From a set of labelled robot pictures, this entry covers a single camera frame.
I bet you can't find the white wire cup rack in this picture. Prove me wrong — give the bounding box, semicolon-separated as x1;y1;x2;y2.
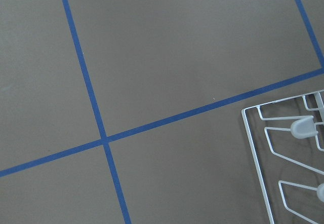
241;90;323;223

